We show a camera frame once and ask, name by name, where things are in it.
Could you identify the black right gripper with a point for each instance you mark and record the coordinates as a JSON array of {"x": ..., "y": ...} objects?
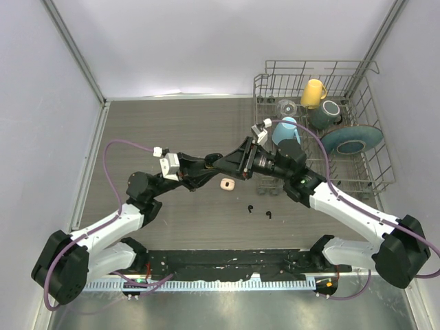
[{"x": 239, "y": 163}]

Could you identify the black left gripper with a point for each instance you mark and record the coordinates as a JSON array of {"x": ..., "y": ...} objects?
[{"x": 193, "y": 172}]

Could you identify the cream earbud charging case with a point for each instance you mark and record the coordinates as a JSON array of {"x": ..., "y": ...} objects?
[{"x": 227, "y": 184}]

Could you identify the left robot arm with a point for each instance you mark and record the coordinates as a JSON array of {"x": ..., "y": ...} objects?
[{"x": 69, "y": 261}]

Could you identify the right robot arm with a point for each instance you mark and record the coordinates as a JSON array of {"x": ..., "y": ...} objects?
[{"x": 395, "y": 248}]

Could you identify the light blue mug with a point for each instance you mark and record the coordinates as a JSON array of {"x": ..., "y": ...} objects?
[{"x": 285, "y": 130}]

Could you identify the clear glass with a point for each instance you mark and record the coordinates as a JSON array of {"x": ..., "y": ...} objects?
[{"x": 286, "y": 108}]

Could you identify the yellow mug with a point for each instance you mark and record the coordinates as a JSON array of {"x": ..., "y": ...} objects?
[{"x": 314, "y": 92}]

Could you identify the dark grey-green mug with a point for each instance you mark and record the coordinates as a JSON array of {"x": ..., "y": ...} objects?
[{"x": 325, "y": 115}]

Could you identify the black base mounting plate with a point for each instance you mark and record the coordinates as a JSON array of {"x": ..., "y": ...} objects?
[{"x": 234, "y": 265}]

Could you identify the blue ceramic plate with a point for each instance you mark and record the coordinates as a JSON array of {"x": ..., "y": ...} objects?
[{"x": 352, "y": 140}]

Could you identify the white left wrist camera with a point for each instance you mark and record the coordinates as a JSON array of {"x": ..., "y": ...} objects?
[{"x": 169, "y": 163}]

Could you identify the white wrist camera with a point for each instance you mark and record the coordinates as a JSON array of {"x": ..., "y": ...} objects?
[
  {"x": 169, "y": 163},
  {"x": 259, "y": 131}
]

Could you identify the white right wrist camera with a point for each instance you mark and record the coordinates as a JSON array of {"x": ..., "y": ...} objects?
[{"x": 259, "y": 131}]

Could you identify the metal wire dish rack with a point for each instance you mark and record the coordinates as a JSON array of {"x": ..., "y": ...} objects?
[{"x": 363, "y": 176}]

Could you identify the aluminium frame rail left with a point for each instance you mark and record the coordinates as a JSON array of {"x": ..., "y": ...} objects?
[{"x": 88, "y": 168}]

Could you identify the white slotted cable duct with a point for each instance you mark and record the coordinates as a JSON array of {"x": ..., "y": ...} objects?
[{"x": 254, "y": 284}]

